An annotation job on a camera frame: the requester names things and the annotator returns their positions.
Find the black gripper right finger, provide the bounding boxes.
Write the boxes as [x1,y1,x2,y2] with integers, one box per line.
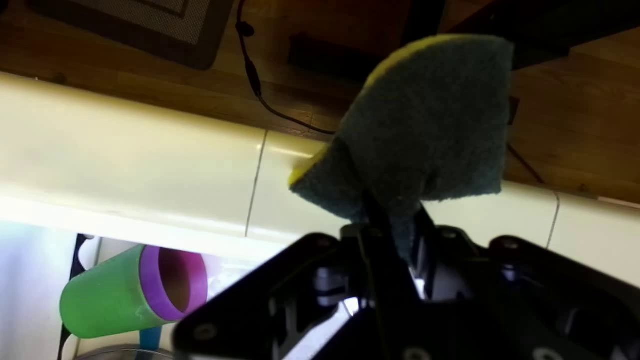
[415,211,640,360]

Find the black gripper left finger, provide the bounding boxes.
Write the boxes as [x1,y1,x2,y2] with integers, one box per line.
[171,224,419,360]

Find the green yellow scrub sponge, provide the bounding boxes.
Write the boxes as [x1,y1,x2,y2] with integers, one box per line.
[289,34,514,225]

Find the white ceramic sink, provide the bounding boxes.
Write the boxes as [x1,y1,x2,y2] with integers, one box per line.
[0,72,640,284]

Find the green purple plastic cup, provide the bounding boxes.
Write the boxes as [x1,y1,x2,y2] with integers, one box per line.
[59,246,208,338]

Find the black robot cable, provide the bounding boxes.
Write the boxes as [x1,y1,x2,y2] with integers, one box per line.
[233,0,558,195]

